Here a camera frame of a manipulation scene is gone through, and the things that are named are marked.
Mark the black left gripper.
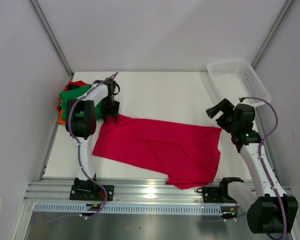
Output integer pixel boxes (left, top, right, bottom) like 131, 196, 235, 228
100, 96, 120, 124

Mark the crimson t shirt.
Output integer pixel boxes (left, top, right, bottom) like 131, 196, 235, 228
92, 115, 222, 190

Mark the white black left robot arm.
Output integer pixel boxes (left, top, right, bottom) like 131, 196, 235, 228
65, 74, 121, 200

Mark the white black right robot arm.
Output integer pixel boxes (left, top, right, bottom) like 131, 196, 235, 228
206, 97, 299, 240

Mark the white plastic basket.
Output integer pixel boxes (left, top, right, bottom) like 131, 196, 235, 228
206, 59, 272, 108

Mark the green folded t shirt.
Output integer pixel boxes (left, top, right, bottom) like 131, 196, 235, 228
57, 81, 92, 124

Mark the red folded t shirt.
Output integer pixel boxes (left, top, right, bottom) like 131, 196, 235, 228
57, 80, 92, 111

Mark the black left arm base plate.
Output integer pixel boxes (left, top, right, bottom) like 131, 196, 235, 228
69, 185, 115, 202

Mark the aluminium front rail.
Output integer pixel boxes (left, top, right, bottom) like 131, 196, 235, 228
23, 177, 296, 206

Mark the white slotted cable duct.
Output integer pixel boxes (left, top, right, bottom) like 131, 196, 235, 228
33, 202, 223, 216

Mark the right aluminium corner post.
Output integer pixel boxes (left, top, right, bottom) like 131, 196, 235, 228
251, 0, 297, 69

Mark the aluminium corner post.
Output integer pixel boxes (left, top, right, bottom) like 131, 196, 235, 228
251, 0, 297, 69
28, 0, 74, 78

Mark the left aluminium corner post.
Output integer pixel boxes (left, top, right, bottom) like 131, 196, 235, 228
28, 0, 74, 78

